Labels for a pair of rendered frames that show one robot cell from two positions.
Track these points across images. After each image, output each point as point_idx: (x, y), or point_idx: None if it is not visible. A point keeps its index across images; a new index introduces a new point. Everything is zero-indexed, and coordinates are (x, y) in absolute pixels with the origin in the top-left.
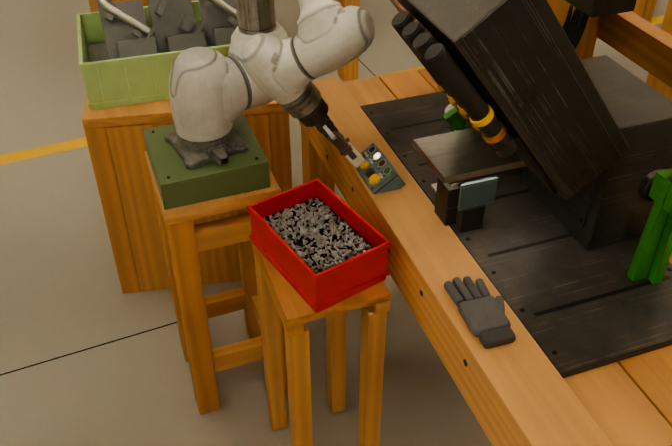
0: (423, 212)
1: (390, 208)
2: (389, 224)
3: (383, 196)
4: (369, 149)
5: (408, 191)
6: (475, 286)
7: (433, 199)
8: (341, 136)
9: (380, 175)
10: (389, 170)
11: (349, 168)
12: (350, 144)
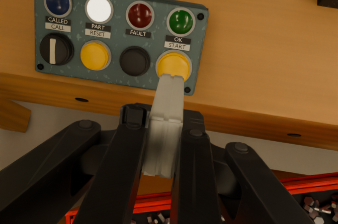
0: (309, 27)
1: (264, 85)
2: (320, 121)
3: (212, 75)
4: (52, 9)
5: (221, 12)
6: None
7: None
8: (214, 206)
9: (175, 47)
10: (190, 17)
11: (42, 83)
12: (172, 121)
